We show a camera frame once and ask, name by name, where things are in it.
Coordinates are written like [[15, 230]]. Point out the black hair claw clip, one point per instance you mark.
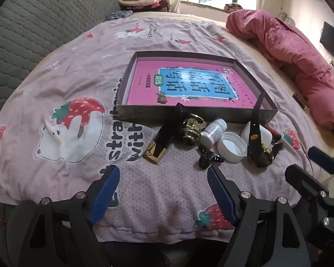
[[206, 158]]

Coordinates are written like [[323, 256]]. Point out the white pill bottle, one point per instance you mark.
[[211, 132]]

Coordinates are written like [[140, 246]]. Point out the strawberry printed blanket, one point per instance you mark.
[[72, 69]]

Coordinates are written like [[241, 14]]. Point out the gold crown-shaped cap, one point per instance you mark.
[[190, 129]]

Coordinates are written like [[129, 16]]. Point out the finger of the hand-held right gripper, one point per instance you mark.
[[323, 158], [306, 182]]

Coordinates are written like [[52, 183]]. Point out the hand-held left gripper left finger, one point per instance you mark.
[[105, 194]]

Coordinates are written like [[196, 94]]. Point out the patterned bag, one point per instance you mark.
[[233, 7]]

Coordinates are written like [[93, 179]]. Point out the black and gold rectangular bottle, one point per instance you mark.
[[167, 133]]

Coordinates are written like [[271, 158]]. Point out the white round bottle lid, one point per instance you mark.
[[231, 147]]

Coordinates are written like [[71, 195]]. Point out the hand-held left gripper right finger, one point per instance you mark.
[[220, 194]]

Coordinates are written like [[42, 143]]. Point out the black and yellow digital watch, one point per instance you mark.
[[254, 136]]

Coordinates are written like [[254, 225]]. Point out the grey quilted headboard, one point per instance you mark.
[[30, 19]]

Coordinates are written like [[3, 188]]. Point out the shallow grey cardboard box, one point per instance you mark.
[[144, 115]]

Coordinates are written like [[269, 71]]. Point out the white rounded plastic case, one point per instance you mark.
[[264, 135]]

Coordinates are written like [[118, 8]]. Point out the small red and black object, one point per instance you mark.
[[274, 134]]

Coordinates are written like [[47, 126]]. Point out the pink book with blue label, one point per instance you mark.
[[144, 89]]

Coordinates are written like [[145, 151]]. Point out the pink quilt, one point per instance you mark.
[[295, 58]]

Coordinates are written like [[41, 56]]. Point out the dark patterned cloth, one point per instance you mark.
[[118, 15]]

